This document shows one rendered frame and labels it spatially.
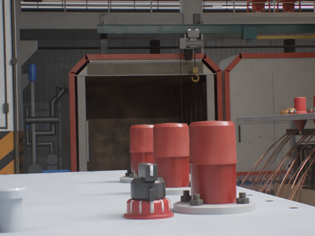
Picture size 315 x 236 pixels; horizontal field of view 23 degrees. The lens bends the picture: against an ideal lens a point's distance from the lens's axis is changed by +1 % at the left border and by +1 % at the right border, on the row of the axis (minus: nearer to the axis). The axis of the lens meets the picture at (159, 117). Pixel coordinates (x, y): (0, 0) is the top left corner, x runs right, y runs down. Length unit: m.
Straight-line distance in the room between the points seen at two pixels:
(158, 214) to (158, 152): 0.40
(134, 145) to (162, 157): 0.33
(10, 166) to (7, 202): 10.70
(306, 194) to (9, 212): 3.18
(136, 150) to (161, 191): 0.70
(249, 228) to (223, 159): 0.20
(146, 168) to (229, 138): 0.15
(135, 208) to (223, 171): 0.15
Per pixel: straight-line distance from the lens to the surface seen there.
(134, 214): 1.06
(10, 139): 11.67
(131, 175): 1.75
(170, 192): 1.41
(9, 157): 11.68
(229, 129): 1.12
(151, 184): 1.06
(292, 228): 0.95
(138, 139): 1.76
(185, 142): 1.45
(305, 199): 4.08
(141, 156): 1.76
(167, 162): 1.44
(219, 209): 1.09
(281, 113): 4.38
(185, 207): 1.11
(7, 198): 0.97
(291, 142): 4.63
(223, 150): 1.12
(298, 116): 3.73
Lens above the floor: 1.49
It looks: 1 degrees up
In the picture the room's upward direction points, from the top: 1 degrees counter-clockwise
